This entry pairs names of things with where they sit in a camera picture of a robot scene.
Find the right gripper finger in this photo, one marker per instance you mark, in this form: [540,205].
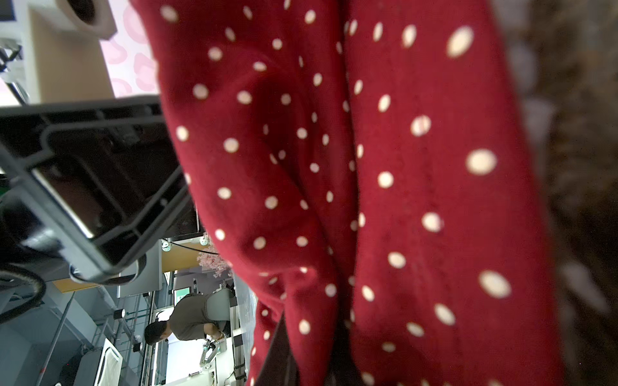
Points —
[280,367]

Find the red polka dot skirt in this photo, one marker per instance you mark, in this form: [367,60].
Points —
[363,167]

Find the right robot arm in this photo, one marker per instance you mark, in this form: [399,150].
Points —
[87,188]

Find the person in grey shirt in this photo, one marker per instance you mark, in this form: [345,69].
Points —
[195,316]

